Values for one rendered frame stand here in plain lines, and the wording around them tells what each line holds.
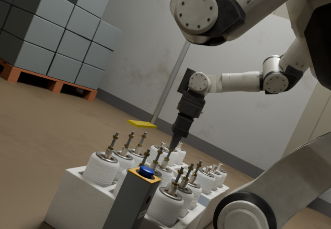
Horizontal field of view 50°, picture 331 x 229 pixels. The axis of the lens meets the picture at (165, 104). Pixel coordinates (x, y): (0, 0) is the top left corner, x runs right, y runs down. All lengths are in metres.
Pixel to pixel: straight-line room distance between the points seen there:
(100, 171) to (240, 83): 0.55
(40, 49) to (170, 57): 1.47
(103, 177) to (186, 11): 0.64
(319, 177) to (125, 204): 0.45
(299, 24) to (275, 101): 2.90
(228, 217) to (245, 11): 0.44
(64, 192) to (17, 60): 2.18
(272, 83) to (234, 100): 2.57
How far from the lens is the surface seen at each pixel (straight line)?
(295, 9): 0.85
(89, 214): 1.12
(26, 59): 3.26
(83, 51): 3.62
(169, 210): 1.05
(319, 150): 0.83
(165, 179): 1.30
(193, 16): 0.65
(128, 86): 4.18
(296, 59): 1.20
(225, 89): 1.27
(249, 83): 1.25
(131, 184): 0.90
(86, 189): 1.11
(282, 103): 3.72
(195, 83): 1.24
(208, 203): 1.52
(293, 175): 0.86
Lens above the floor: 0.56
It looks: 4 degrees down
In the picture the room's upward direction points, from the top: 24 degrees clockwise
